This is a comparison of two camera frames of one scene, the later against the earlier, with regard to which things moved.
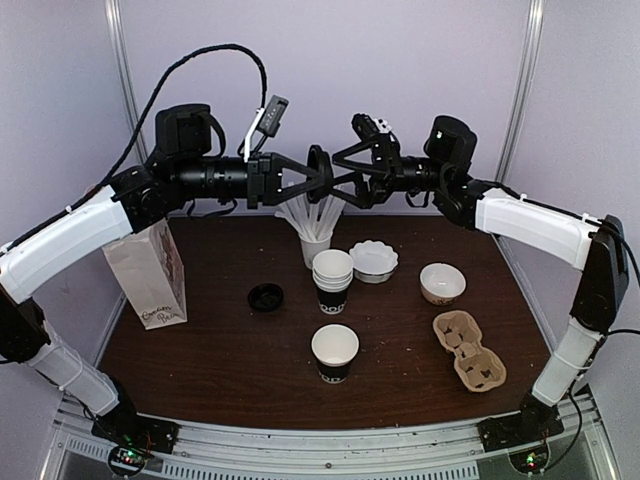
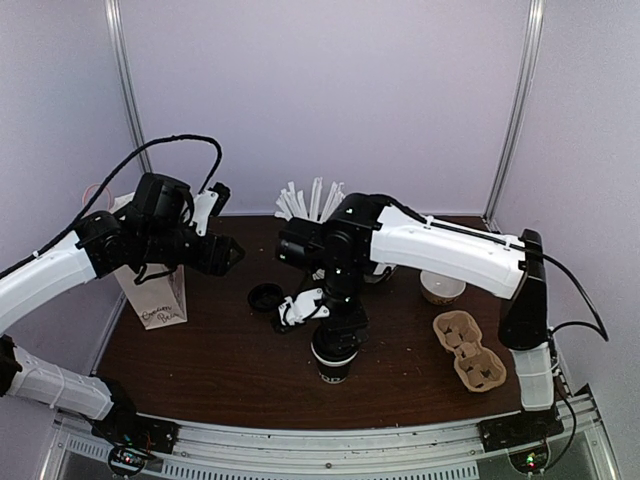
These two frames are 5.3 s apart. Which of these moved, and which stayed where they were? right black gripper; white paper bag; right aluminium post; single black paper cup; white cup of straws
Moved: right black gripper
Stayed: white paper bag; white cup of straws; right aluminium post; single black paper cup
